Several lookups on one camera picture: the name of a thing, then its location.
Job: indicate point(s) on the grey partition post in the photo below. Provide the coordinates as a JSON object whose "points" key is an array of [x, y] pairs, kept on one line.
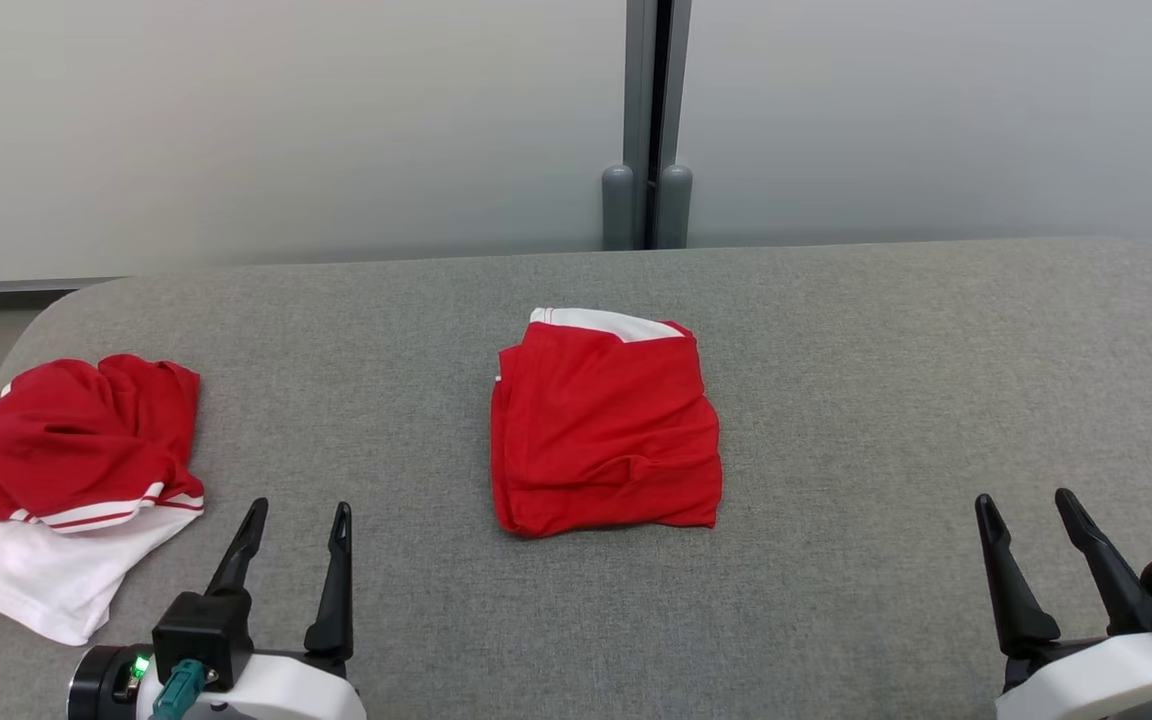
{"points": [[641, 100]]}

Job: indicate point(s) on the red white striped jersey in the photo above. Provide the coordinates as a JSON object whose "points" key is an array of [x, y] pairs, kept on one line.
{"points": [[66, 440]]}

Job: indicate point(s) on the red shorts with navy number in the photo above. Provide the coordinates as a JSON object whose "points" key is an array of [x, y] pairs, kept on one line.
{"points": [[606, 430]]}

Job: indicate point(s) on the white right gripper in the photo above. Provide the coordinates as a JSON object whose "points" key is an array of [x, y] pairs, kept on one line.
{"points": [[1106, 685]]}

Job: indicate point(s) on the grey wall base rail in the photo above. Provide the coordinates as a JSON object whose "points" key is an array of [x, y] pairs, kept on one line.
{"points": [[16, 286]]}

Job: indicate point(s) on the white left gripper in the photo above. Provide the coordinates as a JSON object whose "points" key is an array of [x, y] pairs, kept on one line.
{"points": [[286, 690]]}

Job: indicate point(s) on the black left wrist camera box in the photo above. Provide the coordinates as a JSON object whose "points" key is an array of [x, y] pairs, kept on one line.
{"points": [[201, 630]]}

